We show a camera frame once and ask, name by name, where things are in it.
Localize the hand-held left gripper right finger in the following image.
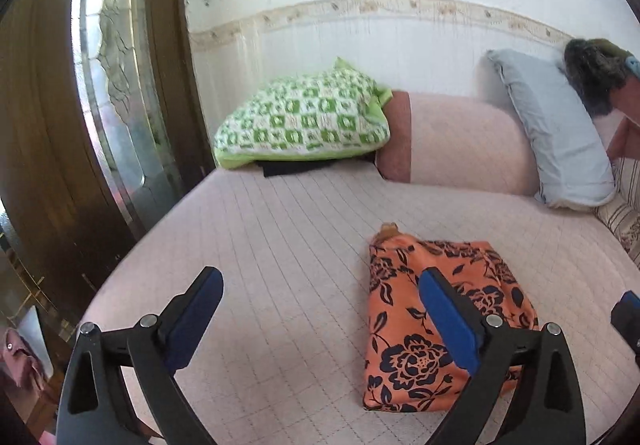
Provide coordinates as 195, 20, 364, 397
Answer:
418, 267, 587, 445

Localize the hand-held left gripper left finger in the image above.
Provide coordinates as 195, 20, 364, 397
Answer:
56, 266, 224, 445

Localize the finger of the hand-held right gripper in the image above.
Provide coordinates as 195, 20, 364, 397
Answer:
611, 290, 640, 351

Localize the orange black floral blouse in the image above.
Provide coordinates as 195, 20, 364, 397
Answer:
362, 222, 540, 413

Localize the striped floral cushion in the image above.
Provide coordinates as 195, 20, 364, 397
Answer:
595, 157, 640, 271

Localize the pink quilted bolster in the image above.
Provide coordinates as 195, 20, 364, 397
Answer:
375, 91, 538, 196

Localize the black folded cloth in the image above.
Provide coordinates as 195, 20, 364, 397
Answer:
257, 152, 376, 178

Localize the pink and brown cushion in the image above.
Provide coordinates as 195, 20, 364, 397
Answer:
592, 75, 640, 166

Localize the light blue pillow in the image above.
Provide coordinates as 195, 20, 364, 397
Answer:
486, 49, 617, 210

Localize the green white patterned pillow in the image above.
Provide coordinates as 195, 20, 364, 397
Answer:
212, 56, 393, 170

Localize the wooden door with glass pane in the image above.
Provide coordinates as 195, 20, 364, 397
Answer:
0, 0, 216, 376

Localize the dark furry cloth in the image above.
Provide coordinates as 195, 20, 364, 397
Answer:
564, 38, 633, 118

